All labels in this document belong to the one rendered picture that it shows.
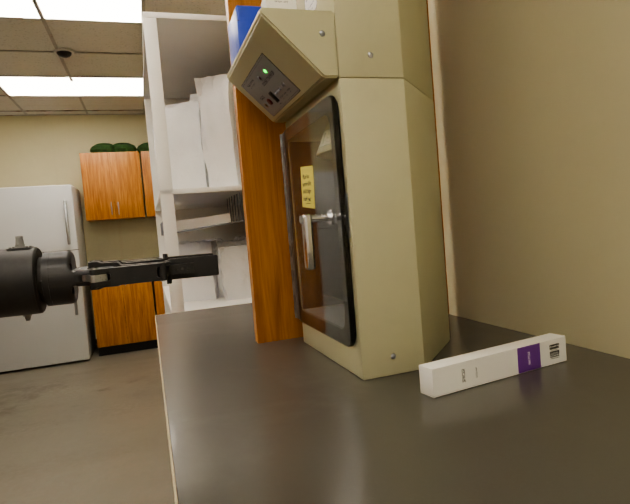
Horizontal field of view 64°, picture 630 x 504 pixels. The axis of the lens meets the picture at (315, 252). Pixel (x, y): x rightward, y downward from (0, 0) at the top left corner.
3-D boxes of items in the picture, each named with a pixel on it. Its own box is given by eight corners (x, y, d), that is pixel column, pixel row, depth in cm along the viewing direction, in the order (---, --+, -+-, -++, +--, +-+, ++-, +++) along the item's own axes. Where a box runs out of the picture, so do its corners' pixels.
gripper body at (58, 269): (35, 254, 66) (111, 248, 69) (46, 251, 74) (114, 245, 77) (41, 311, 67) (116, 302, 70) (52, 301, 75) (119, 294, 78)
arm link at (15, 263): (9, 317, 74) (-8, 330, 65) (0, 237, 73) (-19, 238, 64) (55, 312, 75) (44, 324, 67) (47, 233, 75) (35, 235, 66)
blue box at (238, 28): (279, 72, 105) (275, 28, 105) (292, 56, 96) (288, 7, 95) (231, 71, 102) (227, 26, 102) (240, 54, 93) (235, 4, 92)
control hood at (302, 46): (284, 123, 108) (280, 75, 108) (339, 77, 77) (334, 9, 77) (230, 124, 104) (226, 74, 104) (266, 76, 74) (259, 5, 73)
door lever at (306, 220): (338, 267, 83) (332, 266, 85) (333, 209, 82) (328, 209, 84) (306, 271, 81) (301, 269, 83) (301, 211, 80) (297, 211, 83)
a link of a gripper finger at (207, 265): (168, 258, 74) (168, 259, 73) (216, 254, 76) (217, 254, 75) (170, 279, 74) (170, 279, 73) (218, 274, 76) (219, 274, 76)
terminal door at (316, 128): (301, 319, 109) (285, 131, 107) (356, 348, 80) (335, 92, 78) (297, 320, 109) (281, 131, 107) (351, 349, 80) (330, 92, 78)
